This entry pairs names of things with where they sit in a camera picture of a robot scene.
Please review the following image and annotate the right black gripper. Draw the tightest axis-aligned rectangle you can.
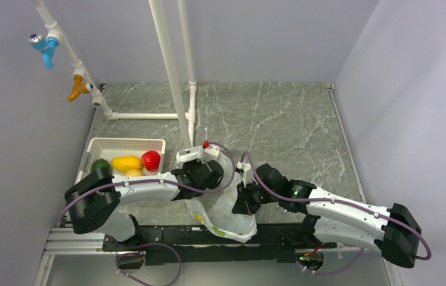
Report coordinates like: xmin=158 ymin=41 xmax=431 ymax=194
xmin=232 ymin=178 xmax=280 ymax=216

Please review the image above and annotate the white plastic bag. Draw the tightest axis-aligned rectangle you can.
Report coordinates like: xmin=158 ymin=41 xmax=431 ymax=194
xmin=185 ymin=147 xmax=258 ymax=243

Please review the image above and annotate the red fake fruit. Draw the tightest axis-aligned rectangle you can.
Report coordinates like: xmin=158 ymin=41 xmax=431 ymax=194
xmin=141 ymin=150 xmax=161 ymax=172

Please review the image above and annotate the yellow fake pear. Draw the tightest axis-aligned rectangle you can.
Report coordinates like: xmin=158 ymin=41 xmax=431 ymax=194
xmin=124 ymin=169 xmax=143 ymax=177

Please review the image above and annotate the yellow fake fruit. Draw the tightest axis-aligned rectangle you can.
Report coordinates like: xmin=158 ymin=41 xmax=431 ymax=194
xmin=111 ymin=156 xmax=143 ymax=173

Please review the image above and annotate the green fake fruit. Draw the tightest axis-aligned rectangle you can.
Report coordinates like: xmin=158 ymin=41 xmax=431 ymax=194
xmin=90 ymin=158 xmax=112 ymax=172

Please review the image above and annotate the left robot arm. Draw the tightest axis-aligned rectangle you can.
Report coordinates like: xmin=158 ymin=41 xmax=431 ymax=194
xmin=64 ymin=160 xmax=225 ymax=250

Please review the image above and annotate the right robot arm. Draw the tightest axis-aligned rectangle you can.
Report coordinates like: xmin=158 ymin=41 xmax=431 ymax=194
xmin=233 ymin=163 xmax=422 ymax=269

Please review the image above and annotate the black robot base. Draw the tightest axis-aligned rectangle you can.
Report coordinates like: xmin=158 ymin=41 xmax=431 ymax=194
xmin=102 ymin=223 xmax=336 ymax=266

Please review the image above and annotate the silver wrench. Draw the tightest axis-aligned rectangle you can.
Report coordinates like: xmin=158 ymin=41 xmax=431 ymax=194
xmin=276 ymin=204 xmax=290 ymax=215

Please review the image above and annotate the white plastic basket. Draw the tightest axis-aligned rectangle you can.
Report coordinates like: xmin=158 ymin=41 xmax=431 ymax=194
xmin=74 ymin=137 xmax=166 ymax=184

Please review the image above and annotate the orange valve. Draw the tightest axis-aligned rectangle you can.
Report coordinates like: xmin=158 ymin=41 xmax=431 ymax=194
xmin=67 ymin=74 xmax=94 ymax=102

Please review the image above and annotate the blue valve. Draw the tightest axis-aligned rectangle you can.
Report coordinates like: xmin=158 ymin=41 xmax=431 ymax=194
xmin=28 ymin=33 xmax=60 ymax=69

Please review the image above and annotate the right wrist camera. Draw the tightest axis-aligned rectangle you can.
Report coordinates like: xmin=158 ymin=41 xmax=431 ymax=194
xmin=236 ymin=161 xmax=256 ymax=189

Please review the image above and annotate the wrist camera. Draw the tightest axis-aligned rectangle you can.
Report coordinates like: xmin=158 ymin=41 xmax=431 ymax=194
xmin=236 ymin=161 xmax=256 ymax=189
xmin=176 ymin=140 xmax=221 ymax=165

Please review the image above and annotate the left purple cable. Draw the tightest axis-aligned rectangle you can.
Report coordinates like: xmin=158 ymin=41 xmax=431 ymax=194
xmin=57 ymin=141 xmax=236 ymax=228

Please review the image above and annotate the purple cable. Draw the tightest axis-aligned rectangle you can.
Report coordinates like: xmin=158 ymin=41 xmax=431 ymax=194
xmin=240 ymin=151 xmax=432 ymax=262
xmin=57 ymin=141 xmax=236 ymax=228

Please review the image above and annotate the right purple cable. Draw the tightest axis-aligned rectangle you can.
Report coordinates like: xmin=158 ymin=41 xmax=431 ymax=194
xmin=240 ymin=151 xmax=432 ymax=262

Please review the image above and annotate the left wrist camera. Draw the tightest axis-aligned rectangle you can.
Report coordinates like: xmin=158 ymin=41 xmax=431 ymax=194
xmin=176 ymin=140 xmax=221 ymax=165

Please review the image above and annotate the white PVC pipe frame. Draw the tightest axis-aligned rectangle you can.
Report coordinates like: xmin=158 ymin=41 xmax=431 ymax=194
xmin=32 ymin=1 xmax=197 ymax=148

